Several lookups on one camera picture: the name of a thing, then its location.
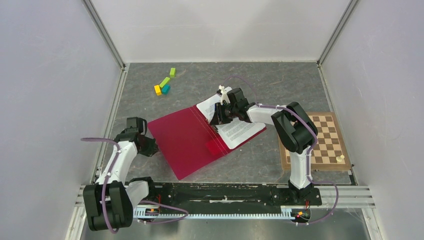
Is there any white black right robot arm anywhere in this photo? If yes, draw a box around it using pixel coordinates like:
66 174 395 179
209 86 318 204

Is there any printed text paper sheet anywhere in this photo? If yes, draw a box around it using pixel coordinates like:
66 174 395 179
196 93 266 150

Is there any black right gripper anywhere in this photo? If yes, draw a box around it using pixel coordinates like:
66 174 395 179
211 101 239 125

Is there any wooden chessboard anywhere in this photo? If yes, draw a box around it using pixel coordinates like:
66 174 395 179
277 111 352 172

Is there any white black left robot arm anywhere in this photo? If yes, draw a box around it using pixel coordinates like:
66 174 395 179
82 117 159 234

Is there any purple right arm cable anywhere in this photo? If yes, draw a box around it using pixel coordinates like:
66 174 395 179
221 75 340 226

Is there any light green block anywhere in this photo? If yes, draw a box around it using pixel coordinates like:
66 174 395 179
169 67 177 78

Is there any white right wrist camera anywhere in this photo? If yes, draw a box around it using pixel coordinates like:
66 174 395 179
217 85 232 105

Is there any orange yellow block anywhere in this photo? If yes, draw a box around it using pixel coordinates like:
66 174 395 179
154 85 162 96

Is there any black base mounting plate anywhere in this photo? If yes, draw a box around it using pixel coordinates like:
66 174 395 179
145 182 323 207

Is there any aluminium frame rail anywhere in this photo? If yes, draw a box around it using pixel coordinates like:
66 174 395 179
74 185 377 220

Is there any red clip file folder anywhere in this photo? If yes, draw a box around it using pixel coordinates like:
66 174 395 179
147 106 266 180

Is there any teal block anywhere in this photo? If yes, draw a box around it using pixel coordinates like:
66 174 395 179
161 84 171 95

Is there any cream chess pawn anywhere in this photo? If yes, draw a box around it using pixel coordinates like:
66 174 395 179
336 155 345 163

